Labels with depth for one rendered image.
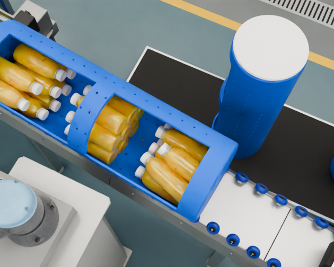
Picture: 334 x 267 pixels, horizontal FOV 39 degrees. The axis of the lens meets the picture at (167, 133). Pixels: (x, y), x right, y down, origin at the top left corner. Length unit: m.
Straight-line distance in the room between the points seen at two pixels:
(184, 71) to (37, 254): 1.63
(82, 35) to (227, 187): 1.70
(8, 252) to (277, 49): 1.13
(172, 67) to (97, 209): 1.46
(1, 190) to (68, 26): 2.05
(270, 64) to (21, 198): 1.01
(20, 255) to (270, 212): 0.83
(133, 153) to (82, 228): 0.37
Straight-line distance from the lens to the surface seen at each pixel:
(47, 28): 2.18
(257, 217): 1.66
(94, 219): 1.42
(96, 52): 2.98
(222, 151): 1.39
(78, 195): 1.44
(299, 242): 1.68
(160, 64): 2.73
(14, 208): 1.16
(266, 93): 1.81
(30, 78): 1.64
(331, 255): 1.54
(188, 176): 1.44
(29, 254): 1.37
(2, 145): 2.84
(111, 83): 1.49
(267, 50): 1.78
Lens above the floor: 2.52
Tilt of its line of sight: 69 degrees down
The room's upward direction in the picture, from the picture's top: straight up
